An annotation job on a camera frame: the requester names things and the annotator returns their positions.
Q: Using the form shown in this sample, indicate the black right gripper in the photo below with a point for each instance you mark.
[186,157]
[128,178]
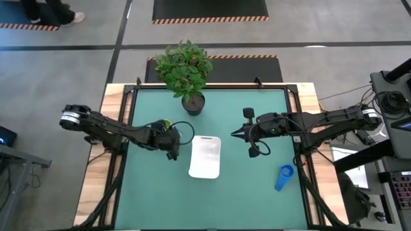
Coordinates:
[252,133]

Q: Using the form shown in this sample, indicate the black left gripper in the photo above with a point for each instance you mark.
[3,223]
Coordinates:
[167,139]

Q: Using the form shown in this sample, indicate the green measuring cup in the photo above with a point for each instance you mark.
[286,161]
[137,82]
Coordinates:
[167,123]

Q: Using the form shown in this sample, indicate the blue measuring cup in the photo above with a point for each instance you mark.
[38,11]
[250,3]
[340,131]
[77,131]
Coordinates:
[282,179]

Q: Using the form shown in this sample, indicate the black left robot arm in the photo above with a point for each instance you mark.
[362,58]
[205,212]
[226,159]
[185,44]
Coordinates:
[106,125]

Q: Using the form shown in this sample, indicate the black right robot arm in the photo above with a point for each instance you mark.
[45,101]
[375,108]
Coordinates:
[330,118]

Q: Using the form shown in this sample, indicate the white plastic basket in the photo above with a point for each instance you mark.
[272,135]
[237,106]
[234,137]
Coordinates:
[205,160]

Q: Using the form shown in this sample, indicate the black hazard-striped floor mat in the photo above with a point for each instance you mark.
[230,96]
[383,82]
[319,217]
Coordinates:
[250,69]
[8,14]
[208,9]

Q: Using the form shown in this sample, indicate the green table mat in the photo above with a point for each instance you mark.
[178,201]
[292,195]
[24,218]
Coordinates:
[224,205]

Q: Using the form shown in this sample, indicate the green plant in black pot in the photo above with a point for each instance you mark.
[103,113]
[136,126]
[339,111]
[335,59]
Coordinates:
[184,67]

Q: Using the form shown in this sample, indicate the black power brick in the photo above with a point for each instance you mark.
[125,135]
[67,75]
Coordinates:
[363,137]

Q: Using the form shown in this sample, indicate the black beam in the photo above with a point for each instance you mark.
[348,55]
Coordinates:
[363,157]

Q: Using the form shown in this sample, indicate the white paper sheet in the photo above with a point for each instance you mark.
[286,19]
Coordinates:
[358,178]

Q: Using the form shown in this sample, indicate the black backpack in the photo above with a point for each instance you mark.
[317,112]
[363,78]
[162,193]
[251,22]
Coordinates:
[353,202]

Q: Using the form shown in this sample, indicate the grey equipment cart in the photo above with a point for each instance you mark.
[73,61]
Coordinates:
[379,83]

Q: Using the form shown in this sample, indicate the grey desk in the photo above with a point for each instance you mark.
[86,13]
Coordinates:
[19,157]

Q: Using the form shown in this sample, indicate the black device with blue light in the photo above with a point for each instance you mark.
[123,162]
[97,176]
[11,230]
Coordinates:
[8,136]

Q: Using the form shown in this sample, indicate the person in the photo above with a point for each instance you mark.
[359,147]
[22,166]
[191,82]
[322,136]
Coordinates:
[57,11]

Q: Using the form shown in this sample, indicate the black pole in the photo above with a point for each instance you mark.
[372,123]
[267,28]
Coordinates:
[398,72]

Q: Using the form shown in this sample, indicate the backlit keyboard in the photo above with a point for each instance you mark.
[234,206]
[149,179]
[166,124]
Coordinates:
[403,189]

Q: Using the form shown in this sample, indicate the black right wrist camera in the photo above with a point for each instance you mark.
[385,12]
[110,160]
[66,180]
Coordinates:
[271,123]

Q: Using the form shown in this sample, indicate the black aluminium table frame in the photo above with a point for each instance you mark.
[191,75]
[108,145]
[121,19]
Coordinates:
[127,89]

